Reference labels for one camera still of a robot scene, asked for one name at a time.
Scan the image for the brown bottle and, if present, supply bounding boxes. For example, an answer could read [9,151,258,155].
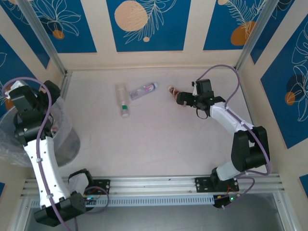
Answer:
[167,85,183,102]

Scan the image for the small bottle purple label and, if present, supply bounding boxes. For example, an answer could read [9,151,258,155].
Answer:
[129,82,159,101]

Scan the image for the clear bottle green band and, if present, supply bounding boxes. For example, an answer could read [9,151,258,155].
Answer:
[115,82,131,118]

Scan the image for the round grey bin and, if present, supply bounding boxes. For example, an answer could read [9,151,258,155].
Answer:
[0,96,81,168]

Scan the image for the black mounting plate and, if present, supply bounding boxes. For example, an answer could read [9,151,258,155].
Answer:
[91,179,111,194]
[194,177,240,193]

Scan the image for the circuit board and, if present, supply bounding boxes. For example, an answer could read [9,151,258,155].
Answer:
[213,193,239,209]
[83,194,100,205]

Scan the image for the grey metal shelf plate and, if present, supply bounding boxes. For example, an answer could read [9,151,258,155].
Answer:
[24,206,284,231]

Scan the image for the black cable loop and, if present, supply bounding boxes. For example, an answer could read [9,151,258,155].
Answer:
[196,107,209,119]

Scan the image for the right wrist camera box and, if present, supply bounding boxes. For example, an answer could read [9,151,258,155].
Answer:
[192,78,215,97]

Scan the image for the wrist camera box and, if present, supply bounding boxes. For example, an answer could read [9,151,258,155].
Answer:
[192,78,215,97]
[4,80,40,114]

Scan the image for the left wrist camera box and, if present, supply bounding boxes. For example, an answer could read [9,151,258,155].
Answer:
[4,80,40,114]

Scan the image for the purple cable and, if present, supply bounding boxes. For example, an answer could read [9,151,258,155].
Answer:
[196,64,272,210]
[1,77,110,231]

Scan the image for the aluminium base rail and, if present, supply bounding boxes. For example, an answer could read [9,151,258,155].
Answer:
[23,175,286,197]

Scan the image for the aluminium frame post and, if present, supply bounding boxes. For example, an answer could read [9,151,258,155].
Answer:
[16,0,68,76]
[12,199,33,231]
[235,0,275,72]
[273,192,298,231]

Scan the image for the slotted grey cable duct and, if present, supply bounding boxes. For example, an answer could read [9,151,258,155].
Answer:
[31,194,215,208]

